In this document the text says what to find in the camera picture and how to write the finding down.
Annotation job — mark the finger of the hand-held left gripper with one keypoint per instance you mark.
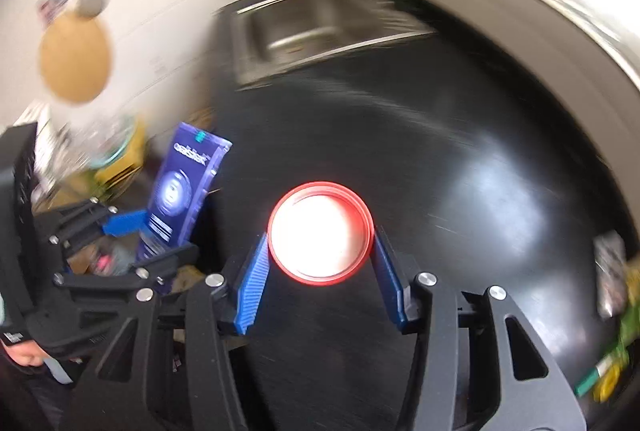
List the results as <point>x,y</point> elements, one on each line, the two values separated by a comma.
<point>122,222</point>
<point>165,258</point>

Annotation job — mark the red plastic lid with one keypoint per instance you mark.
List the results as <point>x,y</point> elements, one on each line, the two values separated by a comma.
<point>320,236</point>

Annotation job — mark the person's left hand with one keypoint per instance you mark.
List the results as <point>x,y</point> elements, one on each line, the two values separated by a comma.
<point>22,353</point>

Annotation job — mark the stainless steel sink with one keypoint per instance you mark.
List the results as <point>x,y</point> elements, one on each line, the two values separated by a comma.
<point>310,26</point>

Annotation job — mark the small green packet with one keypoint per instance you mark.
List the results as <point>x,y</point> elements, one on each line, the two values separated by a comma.
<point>607,376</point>

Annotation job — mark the dark blue cardboard box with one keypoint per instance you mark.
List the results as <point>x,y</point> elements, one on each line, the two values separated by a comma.
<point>175,191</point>

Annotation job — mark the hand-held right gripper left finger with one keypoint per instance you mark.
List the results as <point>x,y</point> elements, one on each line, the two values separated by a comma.
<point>252,286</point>

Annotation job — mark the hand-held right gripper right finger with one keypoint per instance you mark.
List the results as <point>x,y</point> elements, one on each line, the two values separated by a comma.
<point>387,281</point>

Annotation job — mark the green snack bag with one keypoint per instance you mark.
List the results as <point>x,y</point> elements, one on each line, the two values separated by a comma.
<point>631,311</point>

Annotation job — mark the round wooden board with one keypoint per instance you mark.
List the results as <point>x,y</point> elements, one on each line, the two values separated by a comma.
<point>75,58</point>

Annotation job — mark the grey round pad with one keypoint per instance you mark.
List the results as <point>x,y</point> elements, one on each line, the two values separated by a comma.
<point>92,2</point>

